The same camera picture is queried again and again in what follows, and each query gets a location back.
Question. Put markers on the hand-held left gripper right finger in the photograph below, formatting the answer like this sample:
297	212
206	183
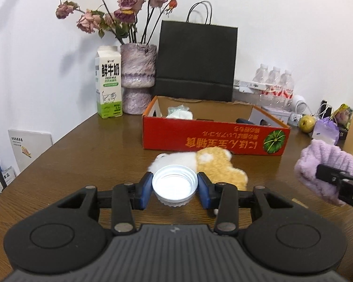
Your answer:
204	191

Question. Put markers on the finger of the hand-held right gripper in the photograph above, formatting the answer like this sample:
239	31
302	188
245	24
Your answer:
341	180

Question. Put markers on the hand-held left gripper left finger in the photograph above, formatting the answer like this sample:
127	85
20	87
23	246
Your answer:
146	191

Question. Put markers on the white plastic lid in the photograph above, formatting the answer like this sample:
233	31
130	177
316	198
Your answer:
175	185

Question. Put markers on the purple fluffy headband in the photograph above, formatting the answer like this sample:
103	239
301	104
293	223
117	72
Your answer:
311	164

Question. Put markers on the red cardboard box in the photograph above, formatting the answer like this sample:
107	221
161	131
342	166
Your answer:
211	138

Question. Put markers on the navy zip case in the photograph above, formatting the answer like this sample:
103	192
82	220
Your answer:
243	120

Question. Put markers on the orange white plush toy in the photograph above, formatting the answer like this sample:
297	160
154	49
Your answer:
220	164

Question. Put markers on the purple plastic bag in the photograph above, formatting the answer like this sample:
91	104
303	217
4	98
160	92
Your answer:
326	130

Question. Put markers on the colourful snack packet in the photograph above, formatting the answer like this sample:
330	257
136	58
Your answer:
344	114

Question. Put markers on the yellow green apple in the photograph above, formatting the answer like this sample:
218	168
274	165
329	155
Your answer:
307	123

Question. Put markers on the small white fan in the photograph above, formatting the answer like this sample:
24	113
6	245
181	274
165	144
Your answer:
300	104

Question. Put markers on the clear plastic wrapper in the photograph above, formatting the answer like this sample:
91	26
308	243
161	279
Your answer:
174	108

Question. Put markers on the white green milk carton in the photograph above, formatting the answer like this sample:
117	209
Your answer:
108	88

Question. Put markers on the clear water bottle red label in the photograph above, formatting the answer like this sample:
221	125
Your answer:
286	85
261	75
273	79

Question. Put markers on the white cardboard box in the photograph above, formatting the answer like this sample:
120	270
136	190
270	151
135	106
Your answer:
247	85

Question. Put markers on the purple fuzzy vase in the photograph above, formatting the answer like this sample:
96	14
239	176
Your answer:
138	67

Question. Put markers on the white booklet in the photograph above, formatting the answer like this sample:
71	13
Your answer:
29	149

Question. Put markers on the black paper bag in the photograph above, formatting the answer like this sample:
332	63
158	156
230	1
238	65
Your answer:
195	55

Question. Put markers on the blue white packets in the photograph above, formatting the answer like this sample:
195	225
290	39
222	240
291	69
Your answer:
1	182

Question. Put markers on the dried pink rose bouquet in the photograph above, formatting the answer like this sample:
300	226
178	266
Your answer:
126	3

